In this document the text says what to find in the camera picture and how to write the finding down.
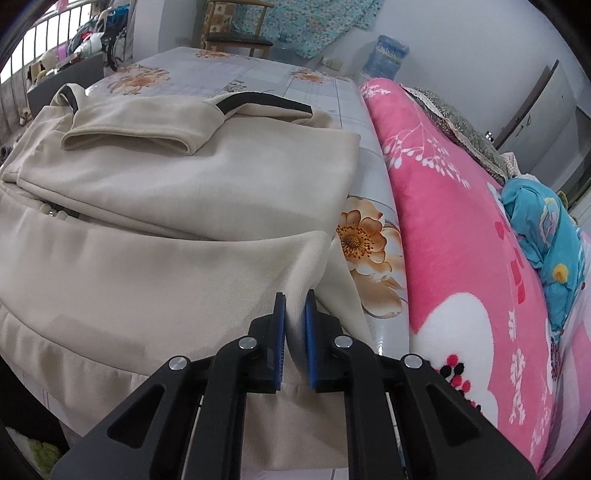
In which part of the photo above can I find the wooden chair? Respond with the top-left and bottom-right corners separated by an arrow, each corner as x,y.
203,0 -> 275,58

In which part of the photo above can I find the pile of assorted clothes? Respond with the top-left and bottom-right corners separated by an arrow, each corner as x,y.
65,4 -> 134,61

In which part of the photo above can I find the teal floral cloth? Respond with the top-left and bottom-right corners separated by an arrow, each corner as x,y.
228,0 -> 384,58

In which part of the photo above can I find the cream zip jacket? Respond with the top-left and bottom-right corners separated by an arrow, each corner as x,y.
0,83 -> 384,472

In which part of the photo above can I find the green white plush toy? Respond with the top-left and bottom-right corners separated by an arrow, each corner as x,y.
7,425 -> 63,472

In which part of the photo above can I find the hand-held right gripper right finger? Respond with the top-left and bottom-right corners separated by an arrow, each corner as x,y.
304,289 -> 536,480

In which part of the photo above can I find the dark grey cabinet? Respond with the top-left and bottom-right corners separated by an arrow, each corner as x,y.
27,53 -> 105,118

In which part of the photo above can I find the pink floral blanket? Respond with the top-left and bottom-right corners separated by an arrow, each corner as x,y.
358,78 -> 591,478

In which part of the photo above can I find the metal window railing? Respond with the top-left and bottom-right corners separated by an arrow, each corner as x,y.
0,9 -> 70,84

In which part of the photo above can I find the blue water jug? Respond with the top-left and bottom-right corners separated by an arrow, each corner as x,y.
360,34 -> 411,84

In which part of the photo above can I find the grey lace pillow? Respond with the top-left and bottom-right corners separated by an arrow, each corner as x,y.
402,85 -> 513,185

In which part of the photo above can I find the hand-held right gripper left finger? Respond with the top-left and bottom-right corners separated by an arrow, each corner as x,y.
50,292 -> 288,480

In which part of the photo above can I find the teal printed cloth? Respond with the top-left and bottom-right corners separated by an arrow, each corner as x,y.
501,174 -> 591,333

